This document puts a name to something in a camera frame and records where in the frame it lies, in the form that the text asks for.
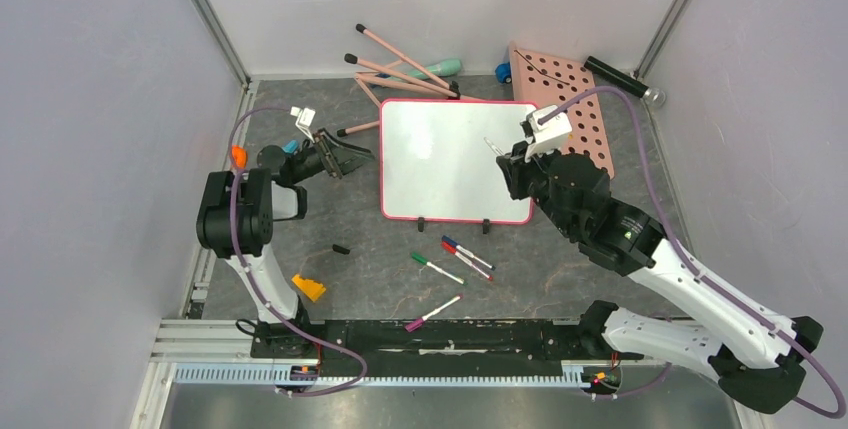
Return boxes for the yellow orange wedge block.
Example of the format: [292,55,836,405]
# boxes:
[291,274,327,302]

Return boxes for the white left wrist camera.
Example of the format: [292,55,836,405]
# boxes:
[290,106,316,142]

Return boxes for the blue toy marker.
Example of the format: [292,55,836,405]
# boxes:
[282,140,300,154]

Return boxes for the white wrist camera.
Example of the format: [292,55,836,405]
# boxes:
[290,106,316,142]
[521,105,572,162]

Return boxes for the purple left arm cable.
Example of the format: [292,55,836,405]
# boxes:
[227,106,370,399]

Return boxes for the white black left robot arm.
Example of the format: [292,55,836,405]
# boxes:
[195,129,376,357]

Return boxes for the teal green toy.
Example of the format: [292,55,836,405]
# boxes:
[376,58,463,81]

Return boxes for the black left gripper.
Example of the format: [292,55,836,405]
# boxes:
[288,128,375,185]

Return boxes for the pink perforated board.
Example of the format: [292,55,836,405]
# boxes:
[508,42,615,177]

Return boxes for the red whiteboard marker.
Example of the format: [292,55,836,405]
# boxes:
[441,241,493,281]

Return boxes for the pink framed whiteboard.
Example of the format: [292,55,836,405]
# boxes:
[379,99,535,225]

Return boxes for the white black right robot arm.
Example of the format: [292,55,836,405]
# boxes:
[496,143,823,414]

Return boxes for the pink easel legs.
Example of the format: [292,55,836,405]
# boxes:
[344,23,481,108]

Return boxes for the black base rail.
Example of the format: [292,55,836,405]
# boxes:
[250,319,613,378]

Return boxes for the orange plastic piece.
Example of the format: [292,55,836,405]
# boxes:
[230,145,248,171]

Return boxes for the black marker cap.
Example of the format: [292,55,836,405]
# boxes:
[332,244,351,255]

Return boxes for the blue whiteboard marker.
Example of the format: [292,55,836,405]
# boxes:
[441,235,495,270]

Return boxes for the blue toy car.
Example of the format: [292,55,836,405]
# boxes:
[494,62,513,84]

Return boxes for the white cable comb strip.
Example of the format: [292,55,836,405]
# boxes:
[173,362,588,389]

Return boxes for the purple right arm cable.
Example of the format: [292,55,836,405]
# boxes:
[543,85,848,421]

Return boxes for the black flashlight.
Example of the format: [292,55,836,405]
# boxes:
[584,56,667,107]

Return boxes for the green whiteboard marker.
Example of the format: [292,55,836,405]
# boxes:
[410,252,466,285]

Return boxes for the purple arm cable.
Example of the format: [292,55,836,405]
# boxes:
[227,106,370,399]
[543,85,848,421]

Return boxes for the purple whiteboard marker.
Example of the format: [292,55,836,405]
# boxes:
[404,294,464,333]

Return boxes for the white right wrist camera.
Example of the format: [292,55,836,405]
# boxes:
[521,105,572,162]

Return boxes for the black whiteboard marker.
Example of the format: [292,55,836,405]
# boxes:
[483,137,504,157]

